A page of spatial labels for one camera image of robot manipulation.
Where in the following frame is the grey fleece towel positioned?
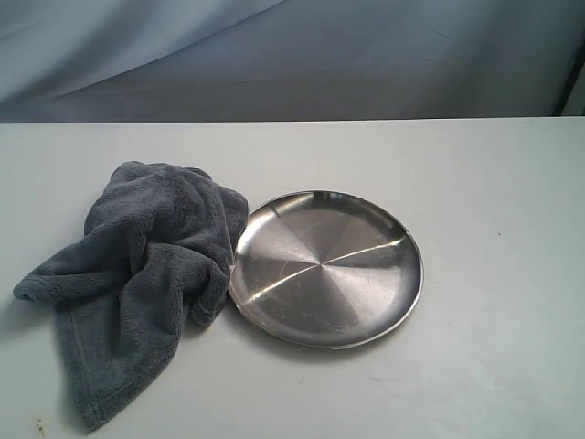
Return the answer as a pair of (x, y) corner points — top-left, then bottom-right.
(13, 161), (249, 431)

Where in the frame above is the round stainless steel plate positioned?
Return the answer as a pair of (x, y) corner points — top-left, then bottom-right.
(229, 190), (424, 349)

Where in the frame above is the blue-grey backdrop cloth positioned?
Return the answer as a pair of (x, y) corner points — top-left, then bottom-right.
(1, 1), (584, 123)

